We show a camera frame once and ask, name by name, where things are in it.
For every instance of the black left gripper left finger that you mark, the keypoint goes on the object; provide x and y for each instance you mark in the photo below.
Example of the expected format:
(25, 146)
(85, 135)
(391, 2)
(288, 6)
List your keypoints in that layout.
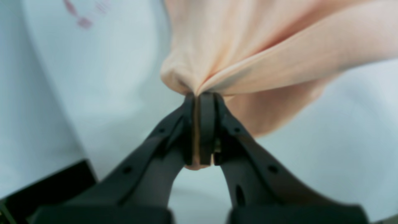
(137, 191)

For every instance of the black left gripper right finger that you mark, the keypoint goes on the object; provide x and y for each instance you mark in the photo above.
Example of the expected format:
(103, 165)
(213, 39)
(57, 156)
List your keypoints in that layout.
(262, 190)

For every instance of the peach t-shirt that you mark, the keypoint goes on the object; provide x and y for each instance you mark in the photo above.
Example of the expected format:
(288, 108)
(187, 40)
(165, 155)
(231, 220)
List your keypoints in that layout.
(271, 58)

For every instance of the red tape rectangle marking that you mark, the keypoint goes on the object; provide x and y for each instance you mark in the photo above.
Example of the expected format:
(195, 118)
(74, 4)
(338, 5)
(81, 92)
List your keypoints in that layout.
(87, 12)

